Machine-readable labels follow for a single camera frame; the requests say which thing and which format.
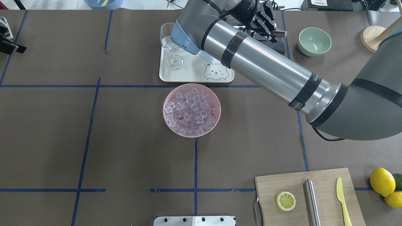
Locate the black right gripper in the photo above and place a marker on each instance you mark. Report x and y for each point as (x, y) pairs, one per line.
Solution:
(250, 9)

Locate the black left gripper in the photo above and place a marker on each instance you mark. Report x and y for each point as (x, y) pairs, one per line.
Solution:
(21, 49)

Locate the steel ice scoop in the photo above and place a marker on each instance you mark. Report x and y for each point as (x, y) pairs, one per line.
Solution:
(279, 33)

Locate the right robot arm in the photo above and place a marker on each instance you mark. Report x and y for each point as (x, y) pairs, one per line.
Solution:
(367, 109)

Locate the light blue cup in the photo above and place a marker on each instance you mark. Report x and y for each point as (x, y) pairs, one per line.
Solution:
(206, 56)

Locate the wooden cup stand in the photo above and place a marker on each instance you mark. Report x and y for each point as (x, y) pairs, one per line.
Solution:
(372, 36)

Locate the clear ice cubes pile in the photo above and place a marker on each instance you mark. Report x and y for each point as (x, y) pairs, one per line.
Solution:
(190, 111)

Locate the grey folded cloth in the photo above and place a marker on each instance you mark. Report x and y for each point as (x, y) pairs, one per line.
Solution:
(278, 46)

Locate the green bowl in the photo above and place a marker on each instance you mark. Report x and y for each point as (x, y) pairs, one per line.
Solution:
(314, 42)

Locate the blue basin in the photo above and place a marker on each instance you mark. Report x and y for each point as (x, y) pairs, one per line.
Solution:
(104, 4)

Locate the cream bear tray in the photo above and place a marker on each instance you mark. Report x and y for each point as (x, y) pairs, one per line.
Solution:
(194, 70)

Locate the clear wine glass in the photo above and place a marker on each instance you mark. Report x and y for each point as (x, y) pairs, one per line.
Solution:
(174, 62)

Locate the pink bowl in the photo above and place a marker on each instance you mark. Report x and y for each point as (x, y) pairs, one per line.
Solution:
(191, 133)

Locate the lemon half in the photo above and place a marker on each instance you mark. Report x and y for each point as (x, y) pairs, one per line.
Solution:
(285, 201)

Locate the yellow plastic knife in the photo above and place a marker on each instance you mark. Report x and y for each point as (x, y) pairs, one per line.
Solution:
(341, 198)

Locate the yellow lemon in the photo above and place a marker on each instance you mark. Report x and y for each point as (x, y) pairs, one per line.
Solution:
(382, 182)
(394, 200)

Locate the wooden cutting board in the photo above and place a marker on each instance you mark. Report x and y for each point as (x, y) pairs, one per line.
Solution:
(324, 185)

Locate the steel cylinder muddler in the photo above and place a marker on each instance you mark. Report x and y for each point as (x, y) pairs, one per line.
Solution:
(311, 203)

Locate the green lime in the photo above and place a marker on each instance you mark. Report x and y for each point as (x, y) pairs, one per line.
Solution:
(398, 180)

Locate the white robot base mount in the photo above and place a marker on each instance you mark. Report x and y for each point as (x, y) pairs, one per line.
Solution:
(195, 221)

